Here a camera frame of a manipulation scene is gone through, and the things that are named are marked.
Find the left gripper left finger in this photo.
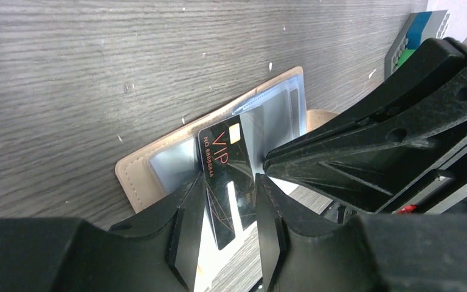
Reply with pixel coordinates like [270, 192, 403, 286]
[0, 173, 206, 291]

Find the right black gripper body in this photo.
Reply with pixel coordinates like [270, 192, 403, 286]
[394, 38, 467, 214]

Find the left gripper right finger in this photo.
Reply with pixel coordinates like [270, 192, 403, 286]
[255, 174, 467, 291]

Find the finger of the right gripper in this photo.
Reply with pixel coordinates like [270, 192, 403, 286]
[262, 37, 467, 214]

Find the black VIP credit card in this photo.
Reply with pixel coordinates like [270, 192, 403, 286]
[198, 116, 256, 250]

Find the colourful toy brick assembly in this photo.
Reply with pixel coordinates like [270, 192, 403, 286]
[384, 10, 450, 79]

